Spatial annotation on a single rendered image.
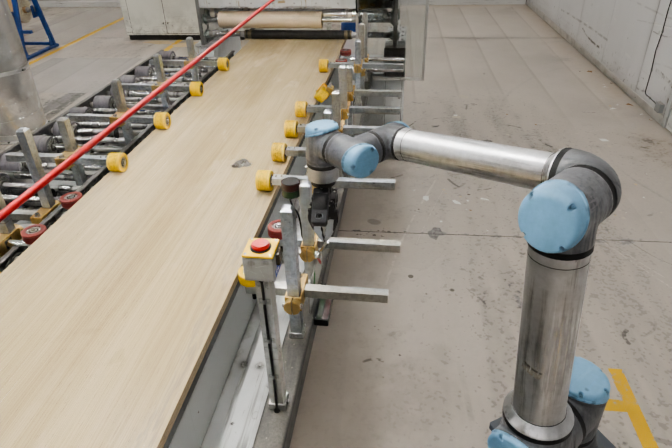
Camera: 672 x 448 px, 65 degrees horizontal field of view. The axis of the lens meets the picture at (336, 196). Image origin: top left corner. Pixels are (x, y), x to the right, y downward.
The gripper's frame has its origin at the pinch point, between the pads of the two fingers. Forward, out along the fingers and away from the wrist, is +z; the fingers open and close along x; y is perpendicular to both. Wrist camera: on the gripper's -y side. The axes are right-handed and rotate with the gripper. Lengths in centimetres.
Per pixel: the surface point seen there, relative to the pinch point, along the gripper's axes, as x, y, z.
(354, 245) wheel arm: -7.6, 16.3, 13.5
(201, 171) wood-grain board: 60, 55, 9
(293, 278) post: 7.1, -12.9, 5.0
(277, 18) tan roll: 76, 269, -5
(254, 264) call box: 8.6, -40.4, -21.6
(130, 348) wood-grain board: 44, -40, 8
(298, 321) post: 6.5, -13.1, 21.7
